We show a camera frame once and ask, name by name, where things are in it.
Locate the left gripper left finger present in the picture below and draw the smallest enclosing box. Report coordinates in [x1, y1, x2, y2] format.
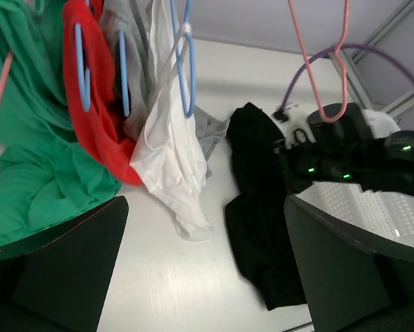
[0, 196, 129, 331]

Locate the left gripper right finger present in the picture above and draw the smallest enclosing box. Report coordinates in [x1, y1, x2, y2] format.
[284, 196, 414, 331]

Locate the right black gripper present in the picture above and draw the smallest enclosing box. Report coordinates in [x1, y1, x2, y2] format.
[275, 102, 373, 194]

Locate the black tank top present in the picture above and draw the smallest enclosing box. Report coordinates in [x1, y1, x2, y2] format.
[225, 102, 306, 311]

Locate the red tank top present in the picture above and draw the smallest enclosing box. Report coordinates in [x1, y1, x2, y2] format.
[62, 1, 142, 186]

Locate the white tank top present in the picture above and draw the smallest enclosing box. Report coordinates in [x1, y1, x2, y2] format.
[130, 1, 214, 241]

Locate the grey tank top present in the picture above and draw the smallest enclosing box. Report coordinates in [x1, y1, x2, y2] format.
[100, 1, 229, 160]

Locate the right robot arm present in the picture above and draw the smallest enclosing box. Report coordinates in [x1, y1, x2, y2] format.
[273, 102, 414, 196]

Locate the green tank top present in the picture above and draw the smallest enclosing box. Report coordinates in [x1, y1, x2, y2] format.
[0, 1, 121, 246]

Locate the white plastic basket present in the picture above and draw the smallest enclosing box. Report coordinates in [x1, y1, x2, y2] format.
[296, 109, 414, 243]

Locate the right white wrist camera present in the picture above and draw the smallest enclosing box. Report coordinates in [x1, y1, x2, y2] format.
[272, 102, 316, 149]

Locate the aluminium frame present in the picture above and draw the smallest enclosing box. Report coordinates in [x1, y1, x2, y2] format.
[341, 1, 414, 130]

